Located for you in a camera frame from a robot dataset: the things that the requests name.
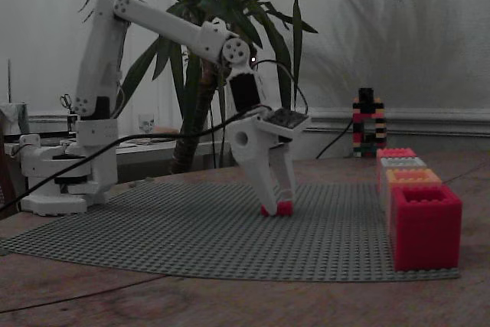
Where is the red Lego brick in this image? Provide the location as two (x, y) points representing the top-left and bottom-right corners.
(260, 201), (295, 217)

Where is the grey Lego baseplate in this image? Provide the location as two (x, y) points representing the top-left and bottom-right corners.
(0, 181), (460, 283)

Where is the large pink lego block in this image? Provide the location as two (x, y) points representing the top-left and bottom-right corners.
(375, 147), (417, 160)

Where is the grey lego block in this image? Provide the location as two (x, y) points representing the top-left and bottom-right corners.
(377, 157), (428, 194)

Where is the orange lego block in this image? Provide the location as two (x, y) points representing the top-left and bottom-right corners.
(384, 168), (443, 228)

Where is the red lego block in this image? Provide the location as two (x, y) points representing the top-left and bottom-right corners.
(390, 184), (463, 271)

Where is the glass with skull print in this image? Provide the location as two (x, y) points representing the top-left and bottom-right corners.
(137, 113), (155, 132)

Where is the large green palm plant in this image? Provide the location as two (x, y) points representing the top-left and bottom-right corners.
(78, 0), (401, 175)

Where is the shiny metal cup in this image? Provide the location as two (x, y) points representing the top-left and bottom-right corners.
(0, 103), (30, 136)

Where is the gripper camera circuit board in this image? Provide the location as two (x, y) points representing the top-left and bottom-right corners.
(255, 107), (313, 141)

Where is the black tower camera cable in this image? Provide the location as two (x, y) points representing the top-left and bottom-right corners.
(315, 116), (355, 160)

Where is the thin black looped wire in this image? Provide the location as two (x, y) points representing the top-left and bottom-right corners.
(252, 59), (309, 114)

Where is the multicolour Lego camera tower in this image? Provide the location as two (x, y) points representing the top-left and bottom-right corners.
(351, 100), (387, 159)

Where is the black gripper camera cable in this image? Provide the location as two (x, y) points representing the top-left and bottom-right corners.
(0, 110), (265, 223)

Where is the thin black table cable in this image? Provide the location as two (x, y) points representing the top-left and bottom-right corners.
(0, 275), (169, 315)

